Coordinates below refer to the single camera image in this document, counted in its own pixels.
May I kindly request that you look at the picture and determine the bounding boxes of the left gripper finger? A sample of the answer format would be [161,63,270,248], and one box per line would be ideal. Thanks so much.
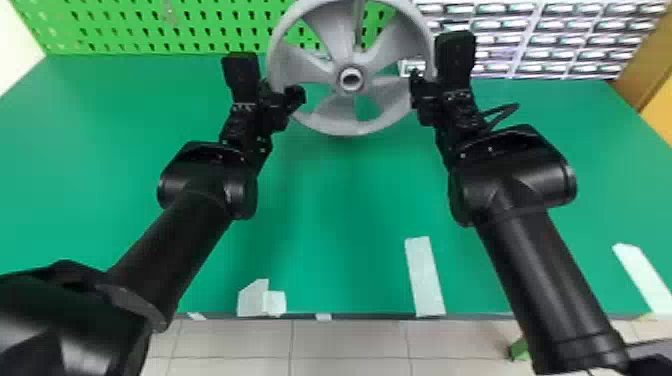
[283,84,308,116]

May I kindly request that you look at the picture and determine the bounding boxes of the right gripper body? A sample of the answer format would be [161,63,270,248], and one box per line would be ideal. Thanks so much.
[408,68,454,128]

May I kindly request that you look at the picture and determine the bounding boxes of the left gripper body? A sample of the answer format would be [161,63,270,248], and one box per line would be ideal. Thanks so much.
[253,82,293,136]

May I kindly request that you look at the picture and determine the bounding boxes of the grey wheel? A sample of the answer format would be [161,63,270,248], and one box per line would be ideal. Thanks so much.
[264,0,437,138]

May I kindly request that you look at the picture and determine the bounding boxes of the white drawer cabinet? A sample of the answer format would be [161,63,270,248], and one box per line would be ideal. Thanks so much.
[397,0,671,82]

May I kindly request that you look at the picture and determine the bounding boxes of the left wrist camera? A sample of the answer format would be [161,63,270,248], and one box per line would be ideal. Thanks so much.
[220,51,263,106]

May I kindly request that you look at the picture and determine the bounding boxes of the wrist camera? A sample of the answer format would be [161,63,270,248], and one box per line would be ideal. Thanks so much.
[220,51,263,106]
[433,30,477,92]

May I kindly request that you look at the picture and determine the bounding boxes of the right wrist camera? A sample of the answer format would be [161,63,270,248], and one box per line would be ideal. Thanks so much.
[433,30,477,92]

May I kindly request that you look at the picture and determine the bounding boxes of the black cable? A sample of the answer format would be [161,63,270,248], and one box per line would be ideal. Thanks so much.
[478,102,521,131]

